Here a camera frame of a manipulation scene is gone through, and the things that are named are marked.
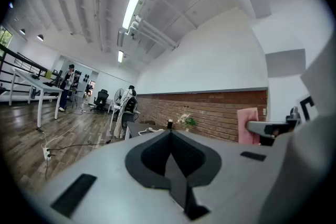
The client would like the black office chair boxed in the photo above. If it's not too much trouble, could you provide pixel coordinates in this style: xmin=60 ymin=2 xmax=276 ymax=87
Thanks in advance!
xmin=90 ymin=89 xmax=110 ymax=113

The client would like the black metal railing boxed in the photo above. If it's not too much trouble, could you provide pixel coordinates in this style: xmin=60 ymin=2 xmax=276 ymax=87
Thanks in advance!
xmin=0 ymin=43 xmax=62 ymax=95

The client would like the pale flower bouquet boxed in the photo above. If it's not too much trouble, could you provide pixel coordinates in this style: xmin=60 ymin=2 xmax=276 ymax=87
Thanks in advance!
xmin=176 ymin=113 xmax=198 ymax=129

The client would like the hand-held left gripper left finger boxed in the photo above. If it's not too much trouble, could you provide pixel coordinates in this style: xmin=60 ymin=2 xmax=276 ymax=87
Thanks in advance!
xmin=39 ymin=130 xmax=190 ymax=224

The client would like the pink cloth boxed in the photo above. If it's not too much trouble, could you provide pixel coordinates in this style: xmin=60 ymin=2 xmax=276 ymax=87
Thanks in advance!
xmin=237 ymin=107 xmax=260 ymax=145

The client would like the small white table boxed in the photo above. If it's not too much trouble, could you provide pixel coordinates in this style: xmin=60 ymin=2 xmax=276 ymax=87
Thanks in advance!
xmin=108 ymin=99 xmax=125 ymax=132

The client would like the person's beige shirt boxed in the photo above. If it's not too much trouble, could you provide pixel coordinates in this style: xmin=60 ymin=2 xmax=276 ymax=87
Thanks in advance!
xmin=258 ymin=34 xmax=336 ymax=224

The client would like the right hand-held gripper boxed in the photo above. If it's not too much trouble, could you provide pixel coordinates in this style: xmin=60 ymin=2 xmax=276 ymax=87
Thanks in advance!
xmin=246 ymin=95 xmax=319 ymax=137

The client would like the white telephone handset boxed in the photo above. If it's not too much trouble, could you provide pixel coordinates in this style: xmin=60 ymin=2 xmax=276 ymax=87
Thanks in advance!
xmin=138 ymin=126 xmax=164 ymax=136

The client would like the black floor cable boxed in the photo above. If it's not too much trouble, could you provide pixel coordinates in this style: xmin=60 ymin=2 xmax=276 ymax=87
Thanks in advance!
xmin=45 ymin=138 xmax=112 ymax=180

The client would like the white ceiling pipe bundle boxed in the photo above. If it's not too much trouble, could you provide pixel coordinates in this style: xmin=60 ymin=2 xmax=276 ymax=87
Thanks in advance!
xmin=127 ymin=15 xmax=180 ymax=51

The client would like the window with green view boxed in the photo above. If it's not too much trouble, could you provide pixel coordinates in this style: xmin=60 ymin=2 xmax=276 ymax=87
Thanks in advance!
xmin=0 ymin=25 xmax=13 ymax=57

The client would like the standing fan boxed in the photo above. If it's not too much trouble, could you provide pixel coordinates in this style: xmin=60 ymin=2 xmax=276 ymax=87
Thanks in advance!
xmin=113 ymin=88 xmax=125 ymax=108

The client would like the white floor cable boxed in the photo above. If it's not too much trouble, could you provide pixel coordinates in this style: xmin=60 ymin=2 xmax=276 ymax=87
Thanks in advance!
xmin=36 ymin=123 xmax=81 ymax=152

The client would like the large white table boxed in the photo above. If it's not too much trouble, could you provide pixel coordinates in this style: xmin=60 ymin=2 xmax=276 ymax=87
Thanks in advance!
xmin=9 ymin=68 xmax=64 ymax=129

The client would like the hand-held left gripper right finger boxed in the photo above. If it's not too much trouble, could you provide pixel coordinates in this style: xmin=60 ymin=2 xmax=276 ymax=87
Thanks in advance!
xmin=170 ymin=130 xmax=286 ymax=224

